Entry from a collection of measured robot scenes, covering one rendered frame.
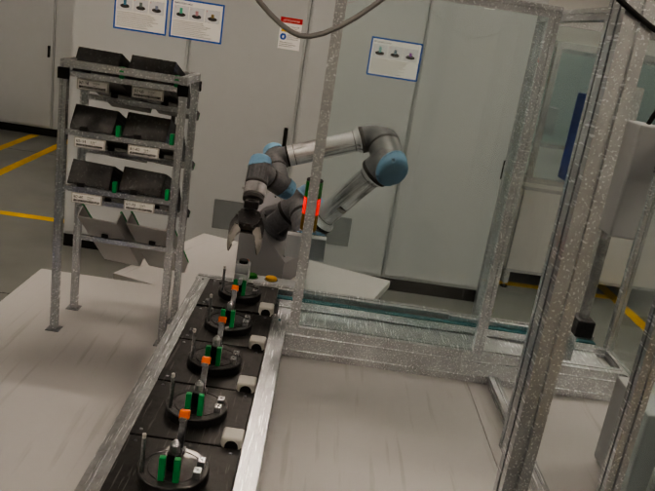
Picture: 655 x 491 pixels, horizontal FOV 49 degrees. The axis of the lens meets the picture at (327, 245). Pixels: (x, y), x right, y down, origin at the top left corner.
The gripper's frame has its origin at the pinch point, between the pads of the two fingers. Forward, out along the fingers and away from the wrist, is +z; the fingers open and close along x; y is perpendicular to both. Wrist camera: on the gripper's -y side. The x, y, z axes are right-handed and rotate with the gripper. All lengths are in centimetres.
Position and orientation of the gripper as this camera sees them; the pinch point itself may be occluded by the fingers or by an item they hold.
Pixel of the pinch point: (243, 248)
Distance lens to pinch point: 232.0
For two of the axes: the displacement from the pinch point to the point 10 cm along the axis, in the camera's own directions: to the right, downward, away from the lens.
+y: -1.0, 3.9, 9.2
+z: -1.3, 9.1, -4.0
